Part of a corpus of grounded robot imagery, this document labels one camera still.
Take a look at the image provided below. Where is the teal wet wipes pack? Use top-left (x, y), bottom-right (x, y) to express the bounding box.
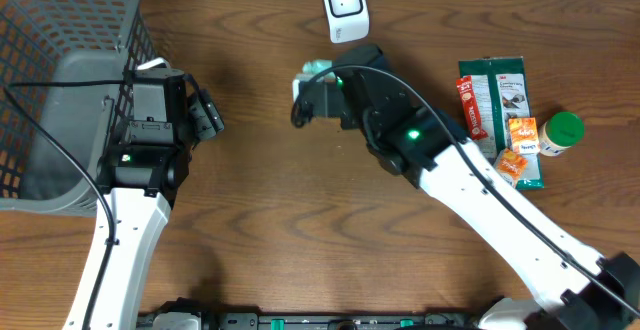
top-left (292, 59), bottom-right (333, 101)

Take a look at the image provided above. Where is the red stick sachet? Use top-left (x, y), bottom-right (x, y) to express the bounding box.
top-left (456, 76), bottom-right (488, 140)

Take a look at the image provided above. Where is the green 3M gloves package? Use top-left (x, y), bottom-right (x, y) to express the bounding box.
top-left (458, 57), bottom-right (544, 190)

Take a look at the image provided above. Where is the orange tissue pack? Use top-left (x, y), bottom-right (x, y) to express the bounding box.
top-left (494, 148), bottom-right (528, 187)
top-left (508, 117), bottom-right (540, 155)

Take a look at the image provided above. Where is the green lid jar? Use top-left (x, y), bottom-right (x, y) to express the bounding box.
top-left (538, 112), bottom-right (585, 157)

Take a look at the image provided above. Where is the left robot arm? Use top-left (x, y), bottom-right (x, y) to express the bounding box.
top-left (64, 68), bottom-right (224, 329)

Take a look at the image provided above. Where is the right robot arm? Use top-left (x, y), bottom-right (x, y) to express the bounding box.
top-left (291, 45), bottom-right (639, 329)

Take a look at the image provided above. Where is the white barcode scanner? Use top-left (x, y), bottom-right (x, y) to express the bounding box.
top-left (323, 0), bottom-right (370, 44)

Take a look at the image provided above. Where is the grey plastic mesh basket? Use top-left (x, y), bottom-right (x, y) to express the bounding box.
top-left (1, 0), bottom-right (156, 217)

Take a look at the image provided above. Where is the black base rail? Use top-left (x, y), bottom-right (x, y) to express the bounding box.
top-left (134, 298), bottom-right (478, 330)

